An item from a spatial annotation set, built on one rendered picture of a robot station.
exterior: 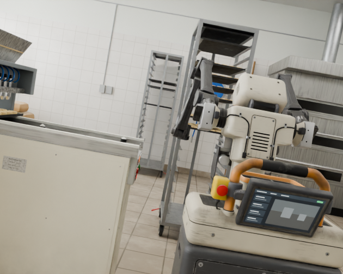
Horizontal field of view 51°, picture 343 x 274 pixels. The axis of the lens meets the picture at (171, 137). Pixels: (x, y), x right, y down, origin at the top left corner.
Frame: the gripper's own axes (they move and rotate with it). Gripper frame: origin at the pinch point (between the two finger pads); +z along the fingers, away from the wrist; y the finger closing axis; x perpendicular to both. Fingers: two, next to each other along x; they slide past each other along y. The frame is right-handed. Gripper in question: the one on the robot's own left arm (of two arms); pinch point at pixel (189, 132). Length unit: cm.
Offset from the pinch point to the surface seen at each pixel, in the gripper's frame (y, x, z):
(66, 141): -11, 21, -88
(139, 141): -8.2, 6.9, -48.1
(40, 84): 16, 384, 217
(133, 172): -21, -6, -69
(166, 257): -95, 8, 20
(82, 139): -9, 15, -85
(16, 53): 27, 75, -80
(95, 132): -8, 28, -60
